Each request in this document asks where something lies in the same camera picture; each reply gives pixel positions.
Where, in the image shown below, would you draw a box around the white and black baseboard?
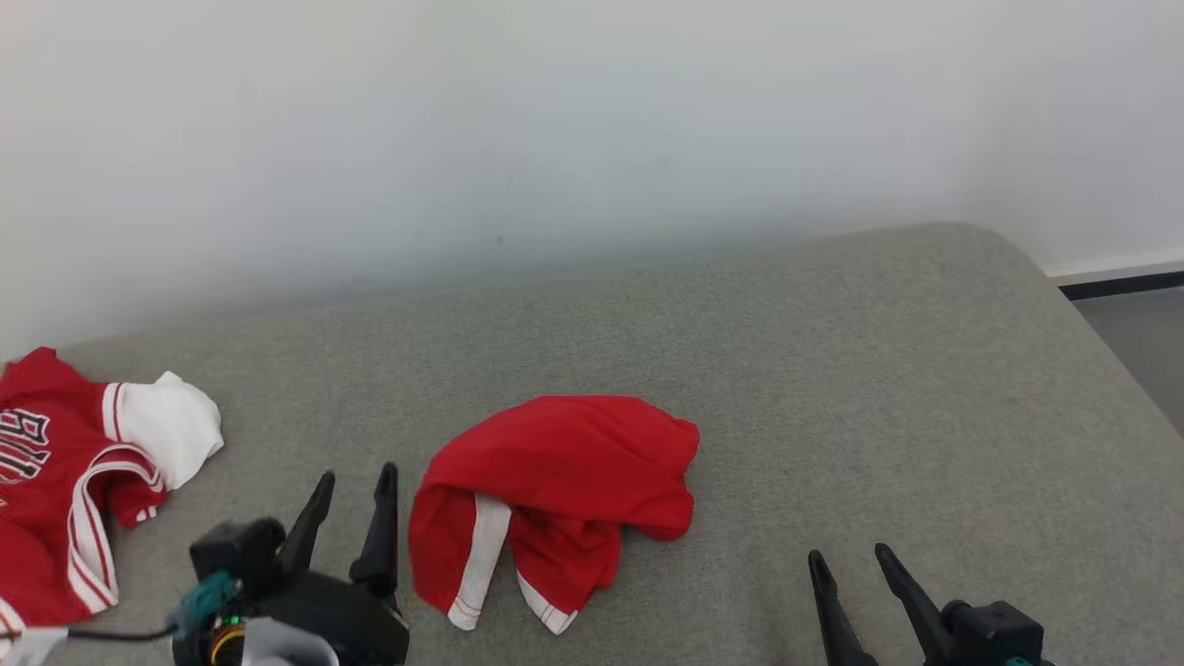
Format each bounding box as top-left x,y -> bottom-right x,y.
1043,252 -> 1184,302

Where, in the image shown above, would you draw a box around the red basketball jersey white sleeves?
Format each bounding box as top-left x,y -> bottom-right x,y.
0,347 -> 225,639

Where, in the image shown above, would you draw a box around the grey fabric sofa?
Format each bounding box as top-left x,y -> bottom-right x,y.
0,222 -> 1184,666

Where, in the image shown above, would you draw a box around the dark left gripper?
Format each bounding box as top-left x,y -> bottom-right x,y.
236,464 -> 411,666

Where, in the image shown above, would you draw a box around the red shorts white trim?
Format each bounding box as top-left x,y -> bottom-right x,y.
408,395 -> 701,635

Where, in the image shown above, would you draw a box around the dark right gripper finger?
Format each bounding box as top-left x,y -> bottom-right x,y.
808,551 -> 878,666
873,544 -> 956,666

